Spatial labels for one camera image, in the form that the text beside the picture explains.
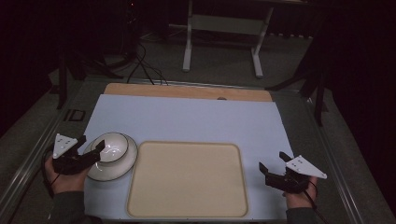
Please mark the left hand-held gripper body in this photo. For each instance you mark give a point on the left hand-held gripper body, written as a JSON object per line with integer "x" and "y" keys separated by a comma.
{"x": 65, "y": 161}

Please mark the black metal stand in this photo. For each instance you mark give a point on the black metal stand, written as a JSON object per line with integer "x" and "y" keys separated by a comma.
{"x": 63, "y": 81}
{"x": 319, "y": 93}

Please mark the white plate with dark rim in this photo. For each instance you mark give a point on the white plate with dark rim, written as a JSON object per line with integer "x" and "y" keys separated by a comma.
{"x": 123, "y": 168}

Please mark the white bowl with dark rim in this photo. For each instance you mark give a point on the white bowl with dark rim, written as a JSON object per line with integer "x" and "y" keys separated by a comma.
{"x": 115, "y": 149}

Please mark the pale blue table mat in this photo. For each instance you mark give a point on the pale blue table mat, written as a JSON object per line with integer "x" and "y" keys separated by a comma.
{"x": 186, "y": 118}

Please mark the beige tray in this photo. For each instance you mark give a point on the beige tray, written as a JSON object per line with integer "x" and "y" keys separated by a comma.
{"x": 186, "y": 180}

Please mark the person's right hand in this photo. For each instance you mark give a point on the person's right hand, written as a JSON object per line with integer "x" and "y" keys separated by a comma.
{"x": 300, "y": 200}

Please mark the black floor socket frame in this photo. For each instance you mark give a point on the black floor socket frame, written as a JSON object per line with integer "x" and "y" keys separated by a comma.
{"x": 74, "y": 115}

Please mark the white metal table frame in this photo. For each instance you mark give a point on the white metal table frame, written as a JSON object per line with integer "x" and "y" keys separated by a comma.
{"x": 224, "y": 25}

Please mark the person's left hand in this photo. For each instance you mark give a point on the person's left hand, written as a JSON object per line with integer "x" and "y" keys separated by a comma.
{"x": 67, "y": 182}

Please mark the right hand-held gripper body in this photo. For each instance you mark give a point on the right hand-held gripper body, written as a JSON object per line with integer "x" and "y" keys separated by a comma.
{"x": 291, "y": 182}

